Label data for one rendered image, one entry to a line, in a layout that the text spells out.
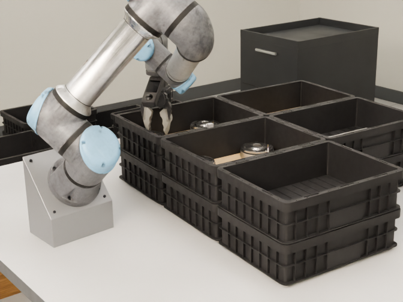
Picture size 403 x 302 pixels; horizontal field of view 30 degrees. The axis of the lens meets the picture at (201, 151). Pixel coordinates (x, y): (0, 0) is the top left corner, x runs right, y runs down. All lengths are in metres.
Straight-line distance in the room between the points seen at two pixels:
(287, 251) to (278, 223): 0.07
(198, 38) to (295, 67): 1.97
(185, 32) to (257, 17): 4.57
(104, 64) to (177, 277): 0.57
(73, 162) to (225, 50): 4.36
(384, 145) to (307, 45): 1.53
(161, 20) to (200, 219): 0.59
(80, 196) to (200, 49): 0.53
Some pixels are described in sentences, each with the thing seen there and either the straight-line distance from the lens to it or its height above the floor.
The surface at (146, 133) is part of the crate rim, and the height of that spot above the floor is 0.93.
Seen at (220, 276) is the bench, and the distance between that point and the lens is 1.92.
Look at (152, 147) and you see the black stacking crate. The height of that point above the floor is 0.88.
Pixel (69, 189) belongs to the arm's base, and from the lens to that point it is 2.07.
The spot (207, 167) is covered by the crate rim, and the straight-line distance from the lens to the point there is 2.02.
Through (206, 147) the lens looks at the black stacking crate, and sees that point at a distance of 2.31.
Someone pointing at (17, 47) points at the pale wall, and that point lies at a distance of 5.30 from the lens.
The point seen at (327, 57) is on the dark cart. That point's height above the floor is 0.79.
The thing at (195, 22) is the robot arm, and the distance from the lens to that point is 1.88.
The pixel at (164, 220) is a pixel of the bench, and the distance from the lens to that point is 2.23.
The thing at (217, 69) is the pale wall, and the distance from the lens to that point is 6.24.
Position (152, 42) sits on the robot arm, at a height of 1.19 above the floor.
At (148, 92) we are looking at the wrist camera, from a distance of 2.37.
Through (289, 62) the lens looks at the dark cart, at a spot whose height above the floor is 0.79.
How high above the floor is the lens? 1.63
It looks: 19 degrees down
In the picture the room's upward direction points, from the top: 1 degrees counter-clockwise
